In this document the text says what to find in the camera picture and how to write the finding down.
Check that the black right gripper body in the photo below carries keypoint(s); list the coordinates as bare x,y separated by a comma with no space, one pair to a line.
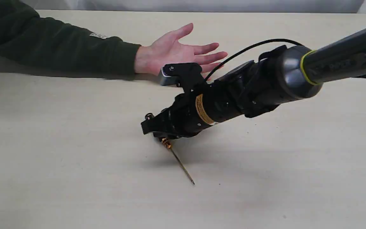
190,114

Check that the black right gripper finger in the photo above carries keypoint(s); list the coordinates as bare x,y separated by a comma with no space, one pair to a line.
162,136
150,126

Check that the black orange precision screwdriver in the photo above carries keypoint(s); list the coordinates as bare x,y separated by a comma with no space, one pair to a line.
169,146

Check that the dark green sleeved forearm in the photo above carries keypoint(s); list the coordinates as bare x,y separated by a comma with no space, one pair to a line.
46,43

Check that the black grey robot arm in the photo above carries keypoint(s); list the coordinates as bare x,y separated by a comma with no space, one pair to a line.
282,75

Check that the bare open human hand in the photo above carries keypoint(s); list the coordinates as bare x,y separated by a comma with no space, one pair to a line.
168,50

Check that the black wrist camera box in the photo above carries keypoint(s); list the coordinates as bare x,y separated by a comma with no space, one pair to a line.
185,75

